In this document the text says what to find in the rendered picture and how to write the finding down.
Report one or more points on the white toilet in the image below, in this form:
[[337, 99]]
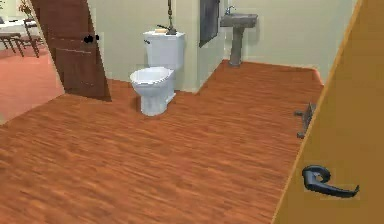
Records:
[[156, 80]]

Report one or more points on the tan soap bar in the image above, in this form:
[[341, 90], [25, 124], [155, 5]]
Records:
[[160, 30]]

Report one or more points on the dark toilet plunger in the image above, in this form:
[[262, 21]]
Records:
[[170, 23]]

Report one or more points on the dark grey hanging towel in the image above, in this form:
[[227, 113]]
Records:
[[208, 20]]

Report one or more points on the grey sink faucet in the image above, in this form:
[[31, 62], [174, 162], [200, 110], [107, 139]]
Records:
[[228, 10]]

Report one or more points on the black round door knob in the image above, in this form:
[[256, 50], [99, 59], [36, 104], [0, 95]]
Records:
[[89, 38]]

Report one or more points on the dark brown room door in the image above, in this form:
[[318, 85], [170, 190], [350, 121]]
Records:
[[76, 50]]

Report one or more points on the light brown room door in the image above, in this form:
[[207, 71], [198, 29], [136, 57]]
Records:
[[350, 133]]

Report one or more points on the dark wooden chair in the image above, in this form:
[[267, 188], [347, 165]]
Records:
[[30, 36]]

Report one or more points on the green house plant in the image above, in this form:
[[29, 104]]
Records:
[[25, 8]]

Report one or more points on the white dining table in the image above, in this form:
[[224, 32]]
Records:
[[13, 24]]

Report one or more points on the grey pedestal sink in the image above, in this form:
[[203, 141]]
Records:
[[237, 33]]

